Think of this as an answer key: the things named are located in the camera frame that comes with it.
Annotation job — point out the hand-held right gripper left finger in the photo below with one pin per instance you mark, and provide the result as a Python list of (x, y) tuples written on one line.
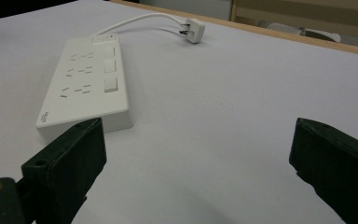
[(65, 168)]

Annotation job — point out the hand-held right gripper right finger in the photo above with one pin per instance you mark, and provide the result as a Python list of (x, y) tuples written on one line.
[(335, 165)]

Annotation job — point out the white power strip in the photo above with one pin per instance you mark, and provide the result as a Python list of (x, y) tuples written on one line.
[(84, 84)]

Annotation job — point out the white power plug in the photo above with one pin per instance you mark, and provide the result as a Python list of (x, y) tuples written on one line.
[(195, 30)]

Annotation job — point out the white object on shelf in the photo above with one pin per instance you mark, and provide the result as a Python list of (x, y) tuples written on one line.
[(301, 31)]

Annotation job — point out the wooden shelf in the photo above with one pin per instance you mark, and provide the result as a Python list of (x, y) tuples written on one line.
[(304, 15)]

